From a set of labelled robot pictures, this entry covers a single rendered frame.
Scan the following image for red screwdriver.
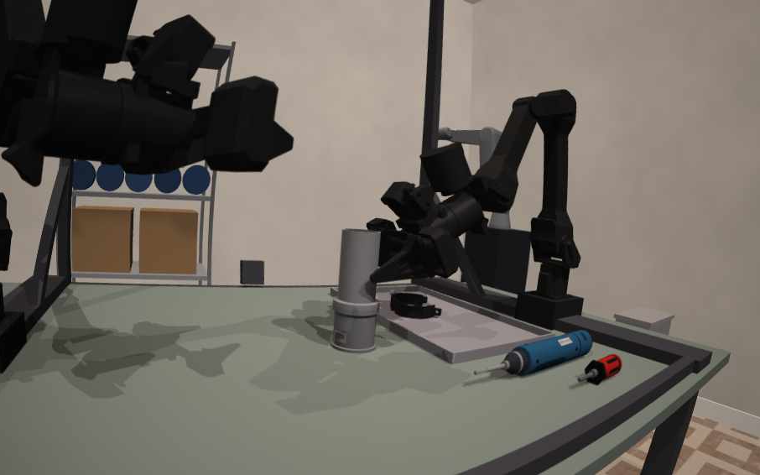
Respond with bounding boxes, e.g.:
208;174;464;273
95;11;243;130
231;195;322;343
578;354;622;385

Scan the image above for blue screwdriver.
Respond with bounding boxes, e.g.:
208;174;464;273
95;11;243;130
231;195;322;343
474;330;593;376

